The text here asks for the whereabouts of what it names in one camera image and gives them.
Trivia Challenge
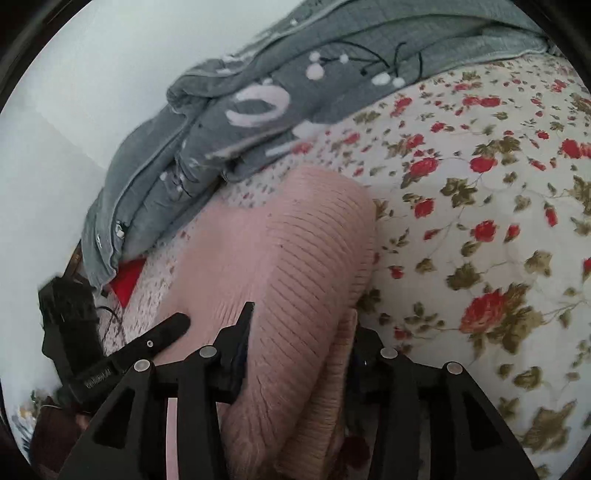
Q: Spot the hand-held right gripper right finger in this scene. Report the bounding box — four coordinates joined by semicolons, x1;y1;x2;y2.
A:
347;318;542;480

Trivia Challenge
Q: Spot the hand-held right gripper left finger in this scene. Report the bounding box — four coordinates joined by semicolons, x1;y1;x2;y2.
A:
58;302;256;480

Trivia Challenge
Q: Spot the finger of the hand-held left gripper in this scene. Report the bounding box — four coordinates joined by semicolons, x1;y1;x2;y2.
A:
107;312;190;370

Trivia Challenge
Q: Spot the pink knit sweater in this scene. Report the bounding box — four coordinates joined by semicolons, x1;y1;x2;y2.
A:
104;165;377;480

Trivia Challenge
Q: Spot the red cloth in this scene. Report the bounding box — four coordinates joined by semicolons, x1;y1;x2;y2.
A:
109;257;147;307

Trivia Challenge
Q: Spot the floral bed sheet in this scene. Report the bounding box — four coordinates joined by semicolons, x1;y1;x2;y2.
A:
9;52;591;480

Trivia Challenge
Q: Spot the grey printed quilt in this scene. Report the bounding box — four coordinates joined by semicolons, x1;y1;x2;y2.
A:
82;0;561;289

